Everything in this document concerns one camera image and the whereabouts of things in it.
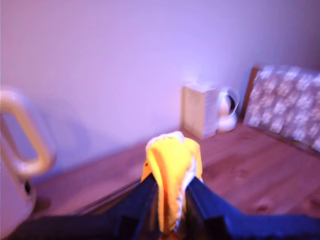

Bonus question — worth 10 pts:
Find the small white round camera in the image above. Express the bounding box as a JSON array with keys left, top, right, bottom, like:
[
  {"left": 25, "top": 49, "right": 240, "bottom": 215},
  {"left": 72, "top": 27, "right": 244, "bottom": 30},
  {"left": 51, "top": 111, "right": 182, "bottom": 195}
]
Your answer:
[{"left": 216, "top": 86, "right": 240, "bottom": 132}]

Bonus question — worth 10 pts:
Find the white printed carton box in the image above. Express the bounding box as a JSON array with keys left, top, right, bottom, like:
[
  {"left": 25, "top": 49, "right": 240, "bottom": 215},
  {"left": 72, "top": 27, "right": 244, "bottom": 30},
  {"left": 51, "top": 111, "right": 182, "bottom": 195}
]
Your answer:
[{"left": 181, "top": 83, "right": 221, "bottom": 140}]

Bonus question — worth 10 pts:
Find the paw print blanket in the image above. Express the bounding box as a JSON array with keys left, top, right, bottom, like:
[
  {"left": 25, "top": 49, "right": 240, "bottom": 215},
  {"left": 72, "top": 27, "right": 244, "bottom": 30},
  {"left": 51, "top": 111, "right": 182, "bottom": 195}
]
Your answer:
[{"left": 243, "top": 65, "right": 320, "bottom": 151}]

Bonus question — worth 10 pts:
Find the cream kettle with brown panel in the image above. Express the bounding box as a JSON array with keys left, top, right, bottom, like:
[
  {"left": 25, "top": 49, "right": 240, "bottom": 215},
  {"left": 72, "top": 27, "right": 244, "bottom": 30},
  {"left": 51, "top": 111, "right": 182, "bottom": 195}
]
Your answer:
[{"left": 0, "top": 86, "right": 57, "bottom": 236}]

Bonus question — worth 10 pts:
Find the orange and white footbag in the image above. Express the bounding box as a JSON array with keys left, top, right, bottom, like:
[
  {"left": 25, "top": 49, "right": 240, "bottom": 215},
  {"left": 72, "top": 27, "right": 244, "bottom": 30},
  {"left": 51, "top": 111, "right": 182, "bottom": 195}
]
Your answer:
[{"left": 141, "top": 131, "right": 203, "bottom": 236}]

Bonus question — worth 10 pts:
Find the wooden chair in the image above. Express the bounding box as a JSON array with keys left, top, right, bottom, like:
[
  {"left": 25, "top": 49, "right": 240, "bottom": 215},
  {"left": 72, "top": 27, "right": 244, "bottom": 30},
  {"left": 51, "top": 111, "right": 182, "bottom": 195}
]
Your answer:
[{"left": 239, "top": 65, "right": 320, "bottom": 157}]

